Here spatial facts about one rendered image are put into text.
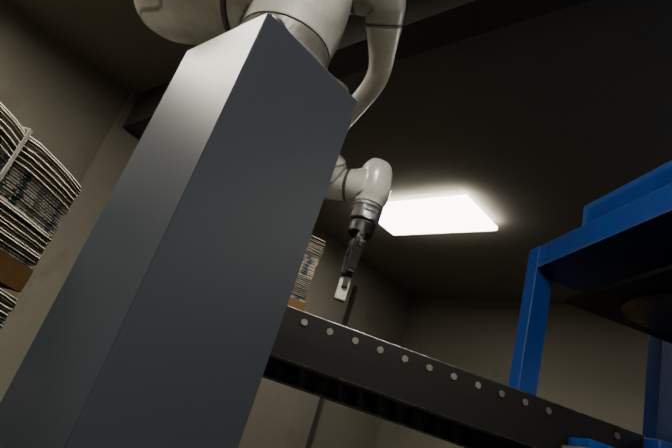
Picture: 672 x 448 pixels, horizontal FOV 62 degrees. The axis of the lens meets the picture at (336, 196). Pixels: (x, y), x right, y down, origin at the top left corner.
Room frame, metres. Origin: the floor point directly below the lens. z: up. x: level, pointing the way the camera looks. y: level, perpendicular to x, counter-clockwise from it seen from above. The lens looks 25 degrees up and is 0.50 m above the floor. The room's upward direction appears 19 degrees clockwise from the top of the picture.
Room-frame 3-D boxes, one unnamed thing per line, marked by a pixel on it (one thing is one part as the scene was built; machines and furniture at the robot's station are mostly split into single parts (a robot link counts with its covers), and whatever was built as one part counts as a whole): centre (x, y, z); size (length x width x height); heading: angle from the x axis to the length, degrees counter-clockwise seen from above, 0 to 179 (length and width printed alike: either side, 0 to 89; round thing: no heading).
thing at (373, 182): (1.51, -0.09, 1.27); 0.13 x 0.11 x 0.16; 69
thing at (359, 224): (1.51, -0.10, 1.09); 0.08 x 0.07 x 0.09; 7
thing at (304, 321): (1.39, -0.27, 0.74); 1.34 x 0.05 x 0.12; 97
